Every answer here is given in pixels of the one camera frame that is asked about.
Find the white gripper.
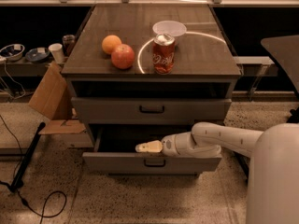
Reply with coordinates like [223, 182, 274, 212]
[135, 134, 179, 157]

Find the black stand leg left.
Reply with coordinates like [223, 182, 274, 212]
[8, 122, 46, 192]

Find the white plastic bowl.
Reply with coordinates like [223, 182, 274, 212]
[152, 21, 187, 43]

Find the orange fruit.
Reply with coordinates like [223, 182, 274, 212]
[102, 35, 121, 55]

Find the grey top drawer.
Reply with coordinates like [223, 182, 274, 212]
[71, 97, 232, 125]

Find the white paper cup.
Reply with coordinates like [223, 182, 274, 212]
[49, 43, 64, 63]

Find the brown cardboard box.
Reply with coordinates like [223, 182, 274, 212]
[29, 62, 86, 135]

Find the blue bowl right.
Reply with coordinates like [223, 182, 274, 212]
[25, 48, 50, 63]

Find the dark side table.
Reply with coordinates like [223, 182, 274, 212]
[261, 35, 299, 96]

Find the grey drawer cabinet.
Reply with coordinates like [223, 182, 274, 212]
[61, 3, 243, 177]

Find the red soda can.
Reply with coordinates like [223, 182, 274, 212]
[152, 34, 175, 74]

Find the blue bowl left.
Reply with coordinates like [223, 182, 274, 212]
[0, 44, 25, 62]

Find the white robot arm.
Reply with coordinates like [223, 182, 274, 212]
[135, 122, 262, 159]

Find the red apple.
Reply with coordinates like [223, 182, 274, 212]
[111, 44, 135, 70]

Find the blue bowl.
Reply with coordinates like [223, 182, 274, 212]
[25, 48, 50, 63]
[0, 44, 25, 62]

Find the grey drawer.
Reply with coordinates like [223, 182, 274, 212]
[71, 97, 232, 125]
[83, 124, 221, 175]

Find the dark glass jar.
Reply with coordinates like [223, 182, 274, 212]
[62, 35, 76, 56]

